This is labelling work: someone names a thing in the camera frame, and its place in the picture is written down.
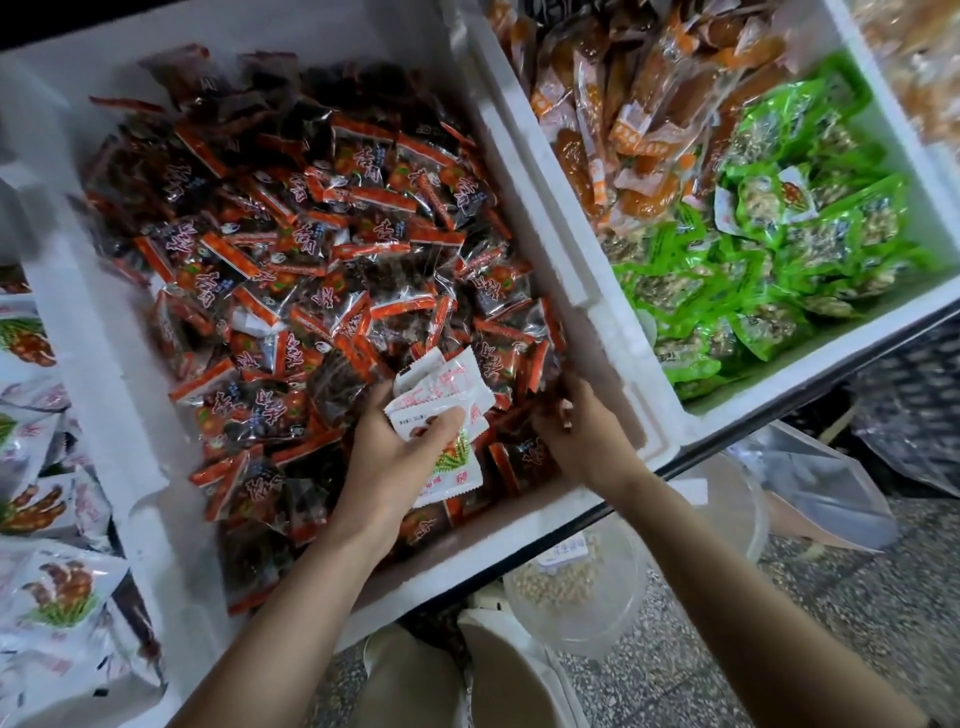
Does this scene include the person's right hand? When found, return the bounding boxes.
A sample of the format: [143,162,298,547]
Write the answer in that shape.
[532,372,656,506]

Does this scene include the person's left hand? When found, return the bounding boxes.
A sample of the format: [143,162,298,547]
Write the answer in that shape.
[330,375,470,560]

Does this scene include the pile of dark red packets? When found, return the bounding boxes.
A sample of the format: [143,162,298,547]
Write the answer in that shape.
[82,45,572,617]

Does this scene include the pile of green packets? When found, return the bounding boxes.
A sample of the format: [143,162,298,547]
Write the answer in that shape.
[600,52,939,404]

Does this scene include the pile of brown packets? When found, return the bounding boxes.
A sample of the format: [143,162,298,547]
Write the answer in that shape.
[487,0,797,227]

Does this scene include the pile of orange packets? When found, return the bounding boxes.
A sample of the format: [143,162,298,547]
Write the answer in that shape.
[855,0,960,144]

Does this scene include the person's right forearm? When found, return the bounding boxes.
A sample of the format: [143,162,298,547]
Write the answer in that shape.
[607,468,932,728]

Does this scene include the person's left forearm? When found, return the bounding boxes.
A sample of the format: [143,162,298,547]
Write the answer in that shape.
[172,510,437,728]

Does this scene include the person's beige trousers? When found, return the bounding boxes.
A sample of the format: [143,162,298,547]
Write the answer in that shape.
[352,607,594,728]

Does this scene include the clear rectangular plastic tub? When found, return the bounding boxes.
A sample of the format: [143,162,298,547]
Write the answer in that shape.
[735,420,902,554]

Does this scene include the black plastic crate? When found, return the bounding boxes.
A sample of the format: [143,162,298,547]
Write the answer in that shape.
[852,318,960,497]

